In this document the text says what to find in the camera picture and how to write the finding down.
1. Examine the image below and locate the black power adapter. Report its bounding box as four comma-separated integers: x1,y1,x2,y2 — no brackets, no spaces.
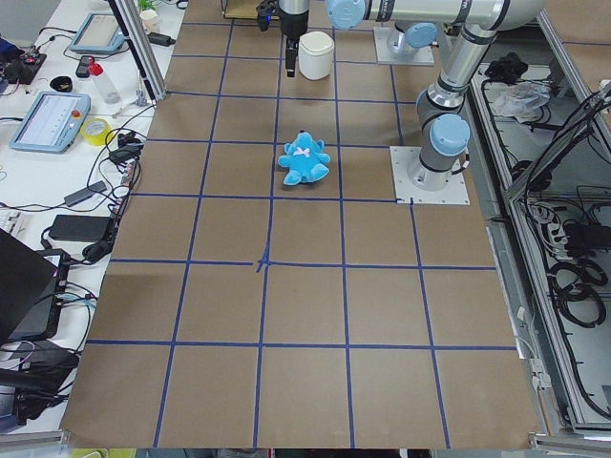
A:
147,31,176,47

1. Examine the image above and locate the white paper cup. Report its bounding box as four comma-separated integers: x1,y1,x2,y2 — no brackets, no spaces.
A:
139,9,161,33

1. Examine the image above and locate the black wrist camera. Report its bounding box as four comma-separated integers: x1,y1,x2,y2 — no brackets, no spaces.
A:
256,0,278,31

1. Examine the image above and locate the aluminium frame post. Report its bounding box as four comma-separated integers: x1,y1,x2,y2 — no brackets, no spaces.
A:
109,0,167,101

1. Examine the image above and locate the teach pendant tablet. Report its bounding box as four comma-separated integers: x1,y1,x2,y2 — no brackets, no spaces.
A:
9,92,91,154
69,12,125,55

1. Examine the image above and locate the left teach pendant tablet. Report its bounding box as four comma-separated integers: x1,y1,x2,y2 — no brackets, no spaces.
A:
9,92,91,154

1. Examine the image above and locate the wooden box with grid cloth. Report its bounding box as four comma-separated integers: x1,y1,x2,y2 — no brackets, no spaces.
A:
221,0,263,20

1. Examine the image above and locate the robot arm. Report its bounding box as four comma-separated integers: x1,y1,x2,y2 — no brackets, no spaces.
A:
326,1,545,184
257,1,437,80

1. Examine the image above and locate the white trash can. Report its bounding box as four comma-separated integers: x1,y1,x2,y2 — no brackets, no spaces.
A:
298,31,334,80

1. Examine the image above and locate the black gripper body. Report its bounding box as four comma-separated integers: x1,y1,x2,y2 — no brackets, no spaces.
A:
278,0,309,40

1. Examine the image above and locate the blue teddy bear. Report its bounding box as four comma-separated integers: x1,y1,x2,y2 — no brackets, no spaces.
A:
278,131,330,186

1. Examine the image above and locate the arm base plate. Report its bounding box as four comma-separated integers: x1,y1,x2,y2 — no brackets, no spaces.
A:
373,22,437,67
390,146,470,205

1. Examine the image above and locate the yellow tape roll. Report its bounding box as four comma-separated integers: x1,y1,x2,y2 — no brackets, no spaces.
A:
79,117,112,146

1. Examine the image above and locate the clear bottle with red cap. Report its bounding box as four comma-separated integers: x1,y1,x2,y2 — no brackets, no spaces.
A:
88,57,120,104

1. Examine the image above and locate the black laptop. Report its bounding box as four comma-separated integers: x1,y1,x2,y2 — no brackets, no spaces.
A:
1,231,69,344

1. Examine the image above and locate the black remote control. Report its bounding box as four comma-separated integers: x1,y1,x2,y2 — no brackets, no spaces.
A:
75,54,93,79

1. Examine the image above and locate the right teach pendant tablet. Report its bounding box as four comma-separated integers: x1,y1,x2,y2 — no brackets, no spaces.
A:
69,12,125,55

